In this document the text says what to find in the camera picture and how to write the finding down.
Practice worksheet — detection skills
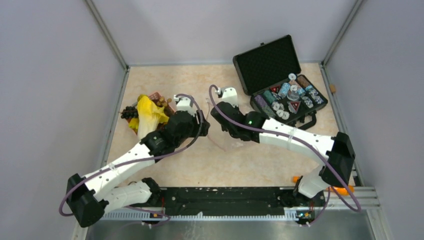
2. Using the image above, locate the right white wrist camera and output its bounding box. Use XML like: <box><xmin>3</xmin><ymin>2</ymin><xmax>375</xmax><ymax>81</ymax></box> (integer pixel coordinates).
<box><xmin>215</xmin><ymin>86</ymin><xmax>239</xmax><ymax>108</ymax></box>

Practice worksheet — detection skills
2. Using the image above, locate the pink plastic food basket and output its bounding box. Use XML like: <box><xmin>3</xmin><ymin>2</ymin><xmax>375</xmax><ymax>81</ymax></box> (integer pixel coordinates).
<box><xmin>120</xmin><ymin>92</ymin><xmax>175</xmax><ymax>139</ymax></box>

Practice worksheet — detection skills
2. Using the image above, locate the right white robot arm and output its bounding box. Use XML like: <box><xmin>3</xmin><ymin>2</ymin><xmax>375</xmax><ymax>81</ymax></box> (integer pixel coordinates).
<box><xmin>210</xmin><ymin>101</ymin><xmax>358</xmax><ymax>206</ymax></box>

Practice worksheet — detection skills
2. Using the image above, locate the yellow napa cabbage toy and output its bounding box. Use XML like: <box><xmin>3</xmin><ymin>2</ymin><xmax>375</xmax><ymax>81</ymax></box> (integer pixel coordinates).
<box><xmin>128</xmin><ymin>94</ymin><xmax>170</xmax><ymax>140</ymax></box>

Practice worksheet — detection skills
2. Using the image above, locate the light blue poker chip stack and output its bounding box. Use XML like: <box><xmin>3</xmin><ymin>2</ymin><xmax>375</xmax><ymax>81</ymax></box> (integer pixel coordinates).
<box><xmin>277</xmin><ymin>82</ymin><xmax>291</xmax><ymax>98</ymax></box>

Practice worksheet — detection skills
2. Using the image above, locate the green poker chip stack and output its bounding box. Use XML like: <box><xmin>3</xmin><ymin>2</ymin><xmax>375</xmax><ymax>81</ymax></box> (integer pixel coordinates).
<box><xmin>262</xmin><ymin>90</ymin><xmax>278</xmax><ymax>104</ymax></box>

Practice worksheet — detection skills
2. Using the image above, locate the tan longan fruit cluster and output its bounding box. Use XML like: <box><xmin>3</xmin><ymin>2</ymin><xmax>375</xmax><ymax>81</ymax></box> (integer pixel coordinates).
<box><xmin>156</xmin><ymin>96</ymin><xmax>172</xmax><ymax>108</ymax></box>

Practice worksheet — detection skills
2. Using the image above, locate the clear zip top bag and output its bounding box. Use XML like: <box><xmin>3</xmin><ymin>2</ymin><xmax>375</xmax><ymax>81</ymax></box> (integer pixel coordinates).
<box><xmin>205</xmin><ymin>98</ymin><xmax>229</xmax><ymax>152</ymax></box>

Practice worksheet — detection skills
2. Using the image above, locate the purple poker chip stack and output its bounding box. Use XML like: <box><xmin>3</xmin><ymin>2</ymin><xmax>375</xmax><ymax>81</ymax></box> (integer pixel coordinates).
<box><xmin>254</xmin><ymin>94</ymin><xmax>268</xmax><ymax>109</ymax></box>

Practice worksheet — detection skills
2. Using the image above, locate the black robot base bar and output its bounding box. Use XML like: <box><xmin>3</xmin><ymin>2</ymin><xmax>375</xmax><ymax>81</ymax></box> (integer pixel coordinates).
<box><xmin>155</xmin><ymin>186</ymin><xmax>299</xmax><ymax>218</ymax></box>

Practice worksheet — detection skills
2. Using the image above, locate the dark black grape bunch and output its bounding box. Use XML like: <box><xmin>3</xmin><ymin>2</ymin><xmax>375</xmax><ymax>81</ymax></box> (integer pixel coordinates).
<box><xmin>120</xmin><ymin>106</ymin><xmax>139</xmax><ymax>120</ymax></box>

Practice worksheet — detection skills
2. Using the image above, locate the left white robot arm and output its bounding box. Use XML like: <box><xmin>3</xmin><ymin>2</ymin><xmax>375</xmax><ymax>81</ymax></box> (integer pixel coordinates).
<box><xmin>62</xmin><ymin>110</ymin><xmax>211</xmax><ymax>228</ymax></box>

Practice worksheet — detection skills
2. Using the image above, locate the black poker chip case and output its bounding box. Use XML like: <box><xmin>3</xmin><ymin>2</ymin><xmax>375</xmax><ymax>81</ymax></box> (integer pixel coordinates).
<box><xmin>232</xmin><ymin>34</ymin><xmax>328</xmax><ymax>130</ymax></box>

